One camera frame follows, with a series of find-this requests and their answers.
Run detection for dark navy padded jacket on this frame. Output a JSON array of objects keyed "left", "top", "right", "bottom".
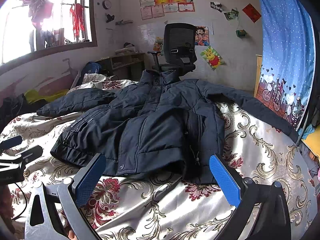
[{"left": 37, "top": 70, "right": 298, "bottom": 184}]

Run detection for yellow green cloth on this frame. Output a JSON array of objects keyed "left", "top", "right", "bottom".
[{"left": 24, "top": 89, "right": 69, "bottom": 103}]

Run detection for floral white bed quilt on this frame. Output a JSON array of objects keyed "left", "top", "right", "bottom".
[{"left": 1, "top": 100, "right": 317, "bottom": 239}]

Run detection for blue backpack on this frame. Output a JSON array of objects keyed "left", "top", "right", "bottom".
[{"left": 80, "top": 62, "right": 101, "bottom": 79}]

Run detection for blue patterned door curtain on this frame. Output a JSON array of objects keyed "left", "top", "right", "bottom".
[{"left": 257, "top": 0, "right": 316, "bottom": 129}]

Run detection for wooden desk shelf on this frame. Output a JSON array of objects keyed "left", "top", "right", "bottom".
[{"left": 96, "top": 53, "right": 145, "bottom": 81}]

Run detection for winnie pooh poster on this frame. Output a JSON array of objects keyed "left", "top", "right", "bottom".
[{"left": 200, "top": 46, "right": 225, "bottom": 70}]

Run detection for red hanging garment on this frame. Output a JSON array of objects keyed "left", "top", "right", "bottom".
[{"left": 70, "top": 3, "right": 85, "bottom": 38}]

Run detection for colourful cartoon poster left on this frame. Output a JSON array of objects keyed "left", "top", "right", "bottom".
[{"left": 153, "top": 37, "right": 163, "bottom": 53}]

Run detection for green hanging box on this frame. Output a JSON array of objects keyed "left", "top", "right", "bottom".
[{"left": 236, "top": 29, "right": 247, "bottom": 38}]

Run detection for cartoon anime poster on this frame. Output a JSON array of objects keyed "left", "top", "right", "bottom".
[{"left": 195, "top": 26, "right": 210, "bottom": 47}]

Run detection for black mesh office chair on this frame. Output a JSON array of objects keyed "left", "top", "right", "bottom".
[{"left": 148, "top": 23, "right": 197, "bottom": 76}]

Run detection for red paper square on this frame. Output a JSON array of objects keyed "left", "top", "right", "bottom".
[{"left": 242, "top": 3, "right": 261, "bottom": 23}]

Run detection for wooden door frame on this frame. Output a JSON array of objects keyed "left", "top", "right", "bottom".
[{"left": 254, "top": 55, "right": 263, "bottom": 97}]

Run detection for window with brown frame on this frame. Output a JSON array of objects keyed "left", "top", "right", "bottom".
[{"left": 1, "top": 0, "right": 98, "bottom": 74}]

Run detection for round wall clock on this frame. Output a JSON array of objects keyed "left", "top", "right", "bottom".
[{"left": 102, "top": 0, "right": 112, "bottom": 10}]

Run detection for photo cluster on wall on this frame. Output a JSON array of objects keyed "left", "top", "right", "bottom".
[{"left": 210, "top": 2, "right": 239, "bottom": 21}]

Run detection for award certificates on wall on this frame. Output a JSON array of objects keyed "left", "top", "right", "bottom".
[{"left": 139, "top": 0, "right": 195, "bottom": 20}]

